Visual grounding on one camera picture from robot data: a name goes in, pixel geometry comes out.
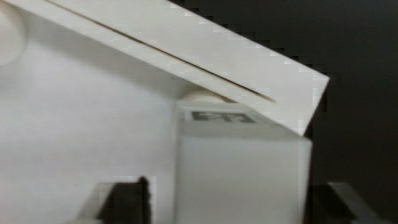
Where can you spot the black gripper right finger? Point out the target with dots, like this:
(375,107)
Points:
(336,206)

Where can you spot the white square table top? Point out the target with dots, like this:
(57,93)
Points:
(85,125)

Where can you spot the white table leg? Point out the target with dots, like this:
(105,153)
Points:
(242,165)

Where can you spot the white U-shaped obstacle fence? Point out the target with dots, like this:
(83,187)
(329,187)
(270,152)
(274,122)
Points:
(181,34)

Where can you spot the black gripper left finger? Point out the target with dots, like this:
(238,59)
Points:
(119,204)

